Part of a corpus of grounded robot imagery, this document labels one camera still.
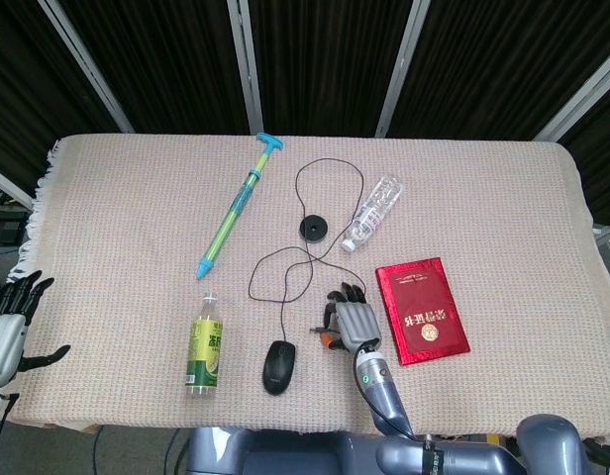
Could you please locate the beige woven table cloth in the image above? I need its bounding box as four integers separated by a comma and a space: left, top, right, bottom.
7, 133, 603, 441

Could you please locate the black round disc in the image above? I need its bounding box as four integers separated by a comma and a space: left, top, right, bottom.
298, 214, 330, 242

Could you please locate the blue green water gun toy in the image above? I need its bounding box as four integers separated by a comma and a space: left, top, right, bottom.
194, 132, 286, 282

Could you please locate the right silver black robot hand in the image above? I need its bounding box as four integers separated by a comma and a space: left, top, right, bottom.
312, 281, 383, 355

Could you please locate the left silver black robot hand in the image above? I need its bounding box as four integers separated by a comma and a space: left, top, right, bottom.
0, 269, 72, 389

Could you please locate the green label lemon tea bottle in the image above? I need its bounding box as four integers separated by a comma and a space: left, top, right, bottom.
185, 291, 225, 397

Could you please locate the blue grey robot torso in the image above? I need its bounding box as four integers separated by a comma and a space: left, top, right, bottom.
185, 426, 385, 475

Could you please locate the black computer mouse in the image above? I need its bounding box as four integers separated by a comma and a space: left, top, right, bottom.
262, 339, 297, 396

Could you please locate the clear water bottle white cap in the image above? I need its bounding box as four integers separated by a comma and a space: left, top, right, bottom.
339, 176, 404, 252

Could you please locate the red certificate booklet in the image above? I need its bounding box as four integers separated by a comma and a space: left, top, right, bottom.
373, 256, 472, 367

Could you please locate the grey metal frame post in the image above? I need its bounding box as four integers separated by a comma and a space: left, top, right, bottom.
227, 0, 264, 136
37, 0, 136, 135
373, 0, 432, 139
534, 51, 610, 143
0, 162, 35, 210

